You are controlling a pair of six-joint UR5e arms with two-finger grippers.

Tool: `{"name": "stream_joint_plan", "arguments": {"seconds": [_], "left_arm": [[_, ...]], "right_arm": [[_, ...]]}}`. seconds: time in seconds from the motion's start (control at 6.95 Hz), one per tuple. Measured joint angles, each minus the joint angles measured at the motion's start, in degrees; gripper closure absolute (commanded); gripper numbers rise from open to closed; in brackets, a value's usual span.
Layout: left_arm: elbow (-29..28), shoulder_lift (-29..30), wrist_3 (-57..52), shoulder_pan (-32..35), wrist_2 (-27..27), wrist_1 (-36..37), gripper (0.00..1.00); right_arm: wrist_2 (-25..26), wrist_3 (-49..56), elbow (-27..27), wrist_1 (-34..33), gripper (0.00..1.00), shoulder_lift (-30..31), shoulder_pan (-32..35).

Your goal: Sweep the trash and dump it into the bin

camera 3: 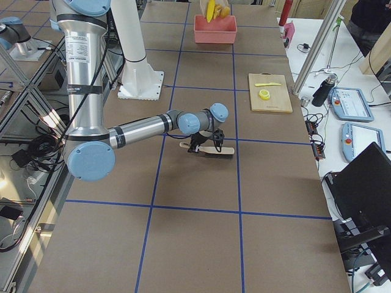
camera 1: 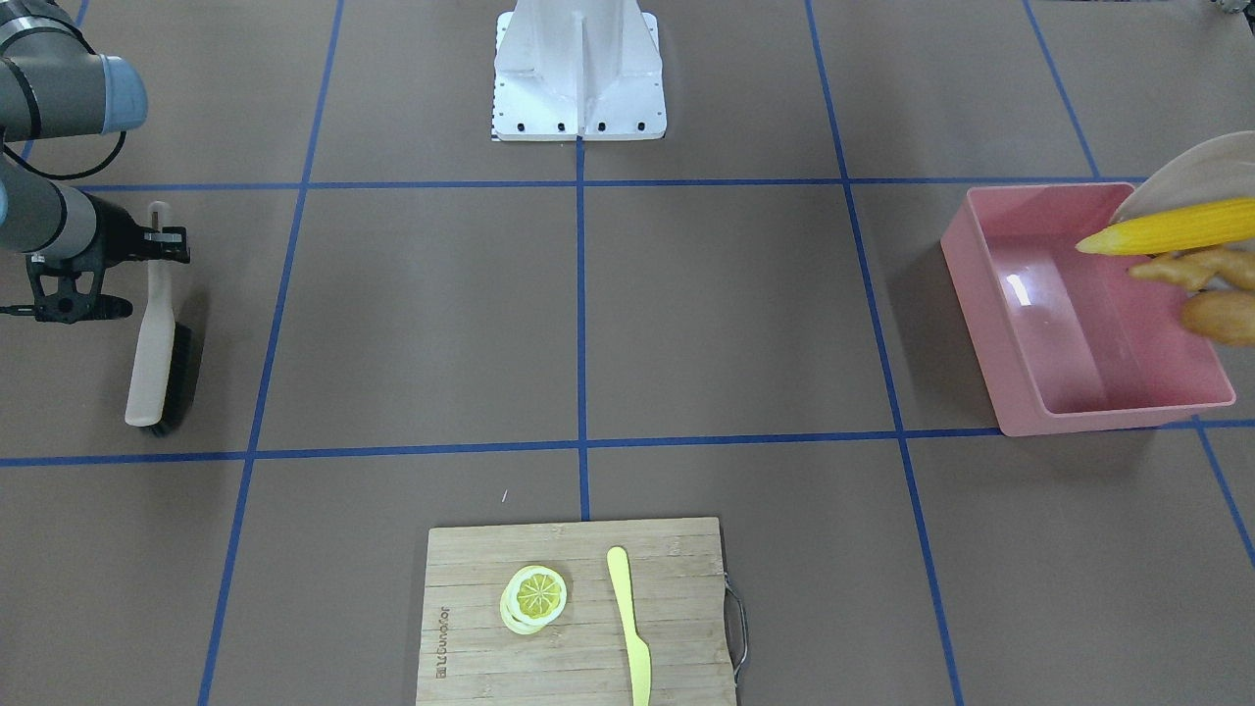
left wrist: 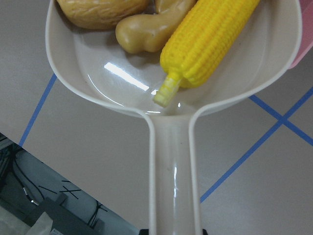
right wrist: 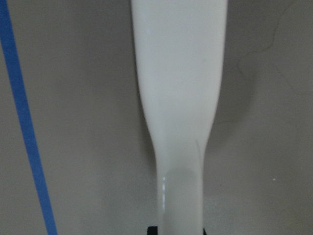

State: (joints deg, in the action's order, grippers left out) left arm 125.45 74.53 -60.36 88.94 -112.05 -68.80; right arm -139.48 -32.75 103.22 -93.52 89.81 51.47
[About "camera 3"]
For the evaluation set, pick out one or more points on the person in dark clothes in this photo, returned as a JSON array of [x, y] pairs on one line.
[[368, 21]]

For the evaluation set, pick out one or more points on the blue teach pendant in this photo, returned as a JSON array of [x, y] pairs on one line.
[[349, 104], [355, 138]]

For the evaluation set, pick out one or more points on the lower blue teach pendant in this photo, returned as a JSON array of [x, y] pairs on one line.
[[355, 138]]

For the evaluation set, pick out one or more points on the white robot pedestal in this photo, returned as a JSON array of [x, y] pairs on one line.
[[139, 79]]

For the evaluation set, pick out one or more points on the black water bottle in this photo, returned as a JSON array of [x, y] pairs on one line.
[[323, 91]]

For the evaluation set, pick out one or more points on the aluminium frame post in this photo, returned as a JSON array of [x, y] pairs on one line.
[[321, 37]]

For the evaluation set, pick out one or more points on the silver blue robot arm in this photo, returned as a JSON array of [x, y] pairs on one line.
[[89, 146]]

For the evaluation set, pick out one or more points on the yellow lemon slice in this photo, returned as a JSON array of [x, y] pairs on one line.
[[264, 94]]

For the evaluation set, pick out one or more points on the beige hand brush black bristles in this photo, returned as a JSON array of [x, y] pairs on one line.
[[229, 151]]

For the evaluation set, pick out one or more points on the pink cloth on stand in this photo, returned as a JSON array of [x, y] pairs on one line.
[[289, 30]]

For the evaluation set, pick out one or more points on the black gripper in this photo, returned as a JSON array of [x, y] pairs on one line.
[[199, 138]]

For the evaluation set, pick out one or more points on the beige plastic dustpan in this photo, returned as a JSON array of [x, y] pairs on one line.
[[203, 6]]

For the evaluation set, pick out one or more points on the yellow plastic knife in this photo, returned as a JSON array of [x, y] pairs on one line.
[[267, 84]]

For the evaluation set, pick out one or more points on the pink plastic bin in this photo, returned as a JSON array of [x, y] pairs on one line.
[[218, 31]]

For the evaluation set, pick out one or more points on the black monitor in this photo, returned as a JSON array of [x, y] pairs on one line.
[[361, 192]]

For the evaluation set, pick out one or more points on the brown toy potato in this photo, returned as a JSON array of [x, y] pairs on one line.
[[225, 12]]

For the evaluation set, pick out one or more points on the wooden cutting board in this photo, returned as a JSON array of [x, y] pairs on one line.
[[279, 101]]

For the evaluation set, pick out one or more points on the upper blue teach pendant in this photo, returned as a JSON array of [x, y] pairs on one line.
[[349, 104]]

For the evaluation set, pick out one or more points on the red bottle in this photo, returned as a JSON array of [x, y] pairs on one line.
[[285, 12]]

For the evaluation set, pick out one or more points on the metal grabber stick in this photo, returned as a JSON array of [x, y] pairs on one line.
[[335, 30]]

